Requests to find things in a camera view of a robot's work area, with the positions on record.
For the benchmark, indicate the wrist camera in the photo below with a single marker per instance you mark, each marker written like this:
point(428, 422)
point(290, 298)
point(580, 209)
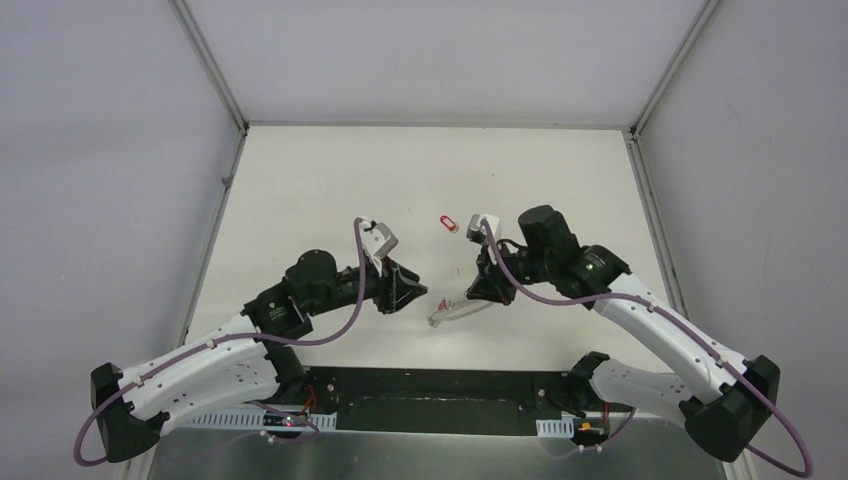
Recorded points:
point(376, 241)
point(484, 230)

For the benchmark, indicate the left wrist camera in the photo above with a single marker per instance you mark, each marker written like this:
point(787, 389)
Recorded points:
point(376, 241)

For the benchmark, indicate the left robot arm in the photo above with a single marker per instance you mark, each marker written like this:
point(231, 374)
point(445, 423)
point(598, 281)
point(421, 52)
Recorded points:
point(249, 358)

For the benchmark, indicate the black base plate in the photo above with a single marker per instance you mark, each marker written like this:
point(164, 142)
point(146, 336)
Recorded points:
point(471, 402)

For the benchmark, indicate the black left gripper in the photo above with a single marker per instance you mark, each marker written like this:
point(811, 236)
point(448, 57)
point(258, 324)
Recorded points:
point(388, 288)

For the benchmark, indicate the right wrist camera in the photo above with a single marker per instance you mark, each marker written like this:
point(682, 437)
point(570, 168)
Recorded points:
point(484, 230)

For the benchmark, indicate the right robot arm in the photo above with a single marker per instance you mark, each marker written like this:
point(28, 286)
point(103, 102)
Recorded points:
point(720, 397)

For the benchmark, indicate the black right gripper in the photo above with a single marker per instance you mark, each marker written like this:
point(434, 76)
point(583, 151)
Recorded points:
point(490, 284)

